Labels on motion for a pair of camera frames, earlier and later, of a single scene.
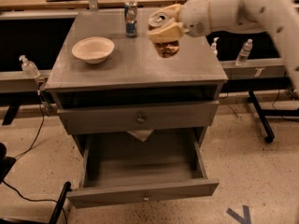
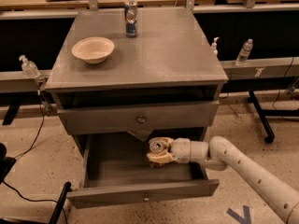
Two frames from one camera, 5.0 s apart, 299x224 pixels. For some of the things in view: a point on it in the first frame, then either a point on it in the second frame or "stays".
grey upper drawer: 139,119 stays
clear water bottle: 244,52 stays
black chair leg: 58,208 stays
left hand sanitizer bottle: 29,68 stays
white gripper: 195,19 -> 180,149
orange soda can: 165,49 -> 157,147
